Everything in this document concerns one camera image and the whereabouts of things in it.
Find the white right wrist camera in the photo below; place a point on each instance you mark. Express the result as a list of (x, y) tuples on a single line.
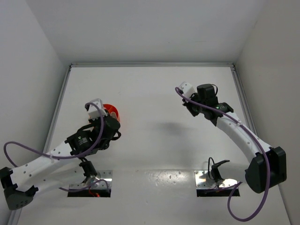
[(186, 89)]

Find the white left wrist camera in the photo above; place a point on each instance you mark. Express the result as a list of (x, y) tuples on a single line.
[(95, 109)]

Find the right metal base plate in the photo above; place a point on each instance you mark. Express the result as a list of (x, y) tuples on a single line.
[(203, 181)]

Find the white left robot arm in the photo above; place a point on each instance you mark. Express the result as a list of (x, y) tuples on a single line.
[(60, 166)]

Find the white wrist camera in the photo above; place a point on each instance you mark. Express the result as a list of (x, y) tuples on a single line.
[(95, 109), (186, 89)]

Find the metal base plate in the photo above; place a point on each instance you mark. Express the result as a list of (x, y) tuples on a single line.
[(203, 181), (102, 181)]

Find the beige white correction tape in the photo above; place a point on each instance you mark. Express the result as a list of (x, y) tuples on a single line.
[(114, 115)]

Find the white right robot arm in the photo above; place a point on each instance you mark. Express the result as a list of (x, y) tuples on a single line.
[(265, 162)]

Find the orange round divided container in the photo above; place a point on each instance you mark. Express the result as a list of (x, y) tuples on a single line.
[(110, 108)]

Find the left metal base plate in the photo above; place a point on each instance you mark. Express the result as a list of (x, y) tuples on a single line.
[(102, 181)]

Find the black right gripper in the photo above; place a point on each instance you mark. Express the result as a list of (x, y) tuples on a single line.
[(186, 103)]

